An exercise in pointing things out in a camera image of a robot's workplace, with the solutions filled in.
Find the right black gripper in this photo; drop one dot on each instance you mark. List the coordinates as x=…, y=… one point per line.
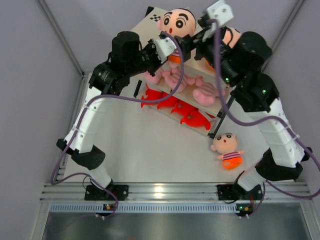
x=187, y=45

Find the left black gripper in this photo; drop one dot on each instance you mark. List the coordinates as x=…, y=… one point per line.
x=157, y=63

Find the pink striped frog plush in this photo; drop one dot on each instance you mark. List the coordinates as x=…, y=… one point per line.
x=205, y=93
x=153, y=79
x=173, y=80

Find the boy doll face up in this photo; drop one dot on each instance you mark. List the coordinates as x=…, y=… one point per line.
x=229, y=36

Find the boy doll black hair back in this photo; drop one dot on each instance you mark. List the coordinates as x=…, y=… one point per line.
x=178, y=22

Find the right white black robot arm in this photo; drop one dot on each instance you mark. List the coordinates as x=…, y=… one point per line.
x=240, y=67

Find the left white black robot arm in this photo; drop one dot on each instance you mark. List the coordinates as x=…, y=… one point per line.
x=127, y=59

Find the red whale plush leftmost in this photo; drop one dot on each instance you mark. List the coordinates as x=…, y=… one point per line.
x=151, y=94

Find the red whale plush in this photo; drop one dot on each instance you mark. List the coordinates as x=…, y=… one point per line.
x=198, y=119
x=151, y=94
x=183, y=108
x=168, y=103

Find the red whale plush rightmost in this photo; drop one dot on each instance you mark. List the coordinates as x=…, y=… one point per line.
x=198, y=119

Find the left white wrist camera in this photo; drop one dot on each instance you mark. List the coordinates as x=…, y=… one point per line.
x=165, y=47

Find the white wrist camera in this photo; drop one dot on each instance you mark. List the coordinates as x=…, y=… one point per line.
x=216, y=15
x=165, y=47

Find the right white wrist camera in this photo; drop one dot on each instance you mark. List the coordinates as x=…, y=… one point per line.
x=216, y=15

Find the beige three-tier shelf black frame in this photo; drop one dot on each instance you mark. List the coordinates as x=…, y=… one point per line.
x=148, y=29

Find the aluminium rail base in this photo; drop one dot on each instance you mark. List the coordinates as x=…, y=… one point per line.
x=203, y=192

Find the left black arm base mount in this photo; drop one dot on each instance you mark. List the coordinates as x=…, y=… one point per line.
x=93, y=193

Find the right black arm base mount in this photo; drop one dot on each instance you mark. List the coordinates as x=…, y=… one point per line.
x=228, y=193

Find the grey slotted cable duct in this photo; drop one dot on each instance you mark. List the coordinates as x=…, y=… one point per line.
x=125, y=207

